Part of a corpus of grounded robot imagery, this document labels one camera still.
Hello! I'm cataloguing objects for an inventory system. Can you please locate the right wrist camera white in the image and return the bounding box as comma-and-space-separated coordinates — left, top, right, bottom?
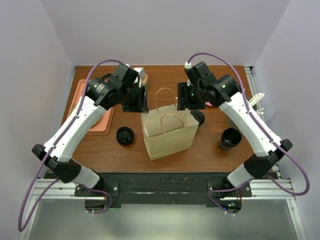
184, 61, 193, 69

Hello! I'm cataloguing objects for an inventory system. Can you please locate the brown paper bag with handles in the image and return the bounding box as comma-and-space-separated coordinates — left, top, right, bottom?
140, 103, 199, 161

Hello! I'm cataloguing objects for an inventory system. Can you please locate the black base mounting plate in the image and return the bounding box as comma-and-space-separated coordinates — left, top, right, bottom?
75, 172, 252, 210

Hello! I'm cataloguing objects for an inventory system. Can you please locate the black coffee cup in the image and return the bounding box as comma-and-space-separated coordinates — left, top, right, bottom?
220, 127, 242, 151

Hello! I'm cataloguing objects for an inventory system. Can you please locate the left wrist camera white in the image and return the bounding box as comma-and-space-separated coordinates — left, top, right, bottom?
133, 67, 146, 81

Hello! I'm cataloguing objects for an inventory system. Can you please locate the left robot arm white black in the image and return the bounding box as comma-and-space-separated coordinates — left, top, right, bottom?
32, 62, 149, 196

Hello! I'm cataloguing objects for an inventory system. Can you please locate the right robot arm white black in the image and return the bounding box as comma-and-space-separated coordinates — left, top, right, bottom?
177, 61, 293, 197

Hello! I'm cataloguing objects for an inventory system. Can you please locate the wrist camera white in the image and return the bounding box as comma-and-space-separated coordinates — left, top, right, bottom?
184, 61, 193, 69
133, 67, 146, 81

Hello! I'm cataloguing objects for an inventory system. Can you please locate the cardboard cup carrier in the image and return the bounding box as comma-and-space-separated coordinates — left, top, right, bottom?
139, 68, 148, 85

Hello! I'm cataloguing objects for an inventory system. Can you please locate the yellow woven coaster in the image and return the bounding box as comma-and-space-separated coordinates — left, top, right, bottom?
69, 105, 102, 127

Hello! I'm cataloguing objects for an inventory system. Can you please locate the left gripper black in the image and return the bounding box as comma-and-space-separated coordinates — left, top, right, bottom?
119, 83, 149, 113

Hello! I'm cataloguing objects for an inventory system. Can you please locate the salmon pink tray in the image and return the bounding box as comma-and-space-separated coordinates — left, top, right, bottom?
61, 79, 114, 137

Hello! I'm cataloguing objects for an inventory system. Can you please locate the grey straw holder cup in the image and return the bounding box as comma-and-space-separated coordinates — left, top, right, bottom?
227, 116, 237, 128

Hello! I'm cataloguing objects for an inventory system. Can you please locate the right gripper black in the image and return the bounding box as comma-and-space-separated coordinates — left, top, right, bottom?
177, 81, 206, 111

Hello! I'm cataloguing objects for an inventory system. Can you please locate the black cup lid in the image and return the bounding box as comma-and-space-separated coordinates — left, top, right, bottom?
116, 126, 135, 146
190, 110, 205, 127

